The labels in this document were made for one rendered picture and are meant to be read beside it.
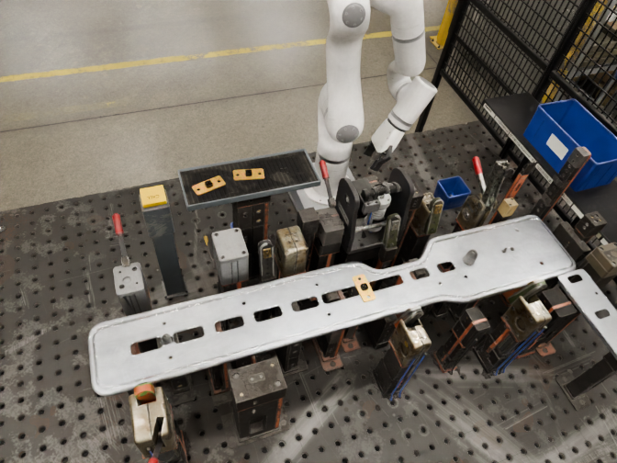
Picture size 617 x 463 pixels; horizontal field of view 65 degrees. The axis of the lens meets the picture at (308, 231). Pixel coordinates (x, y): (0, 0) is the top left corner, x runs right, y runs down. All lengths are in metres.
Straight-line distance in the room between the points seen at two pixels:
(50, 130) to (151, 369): 2.45
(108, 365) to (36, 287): 0.62
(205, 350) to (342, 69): 0.84
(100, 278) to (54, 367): 0.32
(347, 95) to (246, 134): 1.84
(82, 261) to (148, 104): 1.91
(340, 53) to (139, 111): 2.27
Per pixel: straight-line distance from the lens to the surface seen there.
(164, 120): 3.38
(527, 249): 1.61
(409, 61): 1.48
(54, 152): 3.31
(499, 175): 1.52
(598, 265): 1.66
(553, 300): 1.56
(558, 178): 1.76
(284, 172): 1.35
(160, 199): 1.30
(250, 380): 1.16
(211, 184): 1.30
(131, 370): 1.24
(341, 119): 1.49
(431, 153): 2.24
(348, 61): 1.41
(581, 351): 1.89
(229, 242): 1.25
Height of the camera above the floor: 2.11
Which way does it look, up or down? 51 degrees down
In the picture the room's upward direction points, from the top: 9 degrees clockwise
